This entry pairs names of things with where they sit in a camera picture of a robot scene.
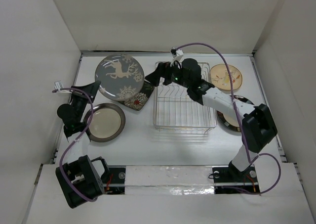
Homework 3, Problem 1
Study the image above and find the cream plate brown rim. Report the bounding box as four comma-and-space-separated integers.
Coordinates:
89, 103, 126, 143

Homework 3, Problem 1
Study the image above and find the black floral square plate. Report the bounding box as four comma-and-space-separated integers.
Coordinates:
120, 81, 154, 111

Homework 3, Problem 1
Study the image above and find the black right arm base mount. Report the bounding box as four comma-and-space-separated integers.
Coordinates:
208, 166, 260, 194

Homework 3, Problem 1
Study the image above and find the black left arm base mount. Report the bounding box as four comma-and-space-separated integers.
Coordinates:
101, 166, 126, 195

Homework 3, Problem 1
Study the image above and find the grey reindeer round plate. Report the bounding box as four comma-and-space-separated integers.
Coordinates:
95, 54, 145, 101

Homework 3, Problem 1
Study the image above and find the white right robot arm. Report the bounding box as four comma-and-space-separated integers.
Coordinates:
145, 58, 277, 181

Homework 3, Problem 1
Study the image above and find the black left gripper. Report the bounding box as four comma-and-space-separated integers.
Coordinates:
68, 81, 100, 121

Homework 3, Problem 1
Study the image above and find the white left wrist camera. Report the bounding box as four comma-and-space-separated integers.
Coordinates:
54, 81, 72, 94

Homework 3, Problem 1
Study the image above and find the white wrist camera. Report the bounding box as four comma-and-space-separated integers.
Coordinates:
54, 81, 72, 94
170, 48, 184, 65

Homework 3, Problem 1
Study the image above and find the steel wire dish rack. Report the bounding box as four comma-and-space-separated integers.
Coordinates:
153, 78, 217, 134

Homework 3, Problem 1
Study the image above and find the beige leaf pattern plate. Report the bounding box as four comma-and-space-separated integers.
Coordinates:
210, 64, 243, 91

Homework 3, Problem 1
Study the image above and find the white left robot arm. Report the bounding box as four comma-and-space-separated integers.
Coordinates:
52, 81, 112, 209

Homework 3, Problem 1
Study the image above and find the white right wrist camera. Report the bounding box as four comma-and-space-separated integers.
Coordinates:
170, 48, 184, 65

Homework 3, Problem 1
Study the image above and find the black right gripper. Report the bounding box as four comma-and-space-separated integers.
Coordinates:
145, 59, 191, 89

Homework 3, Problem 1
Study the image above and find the cream plate black glossy rim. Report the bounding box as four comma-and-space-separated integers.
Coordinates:
217, 95, 253, 133

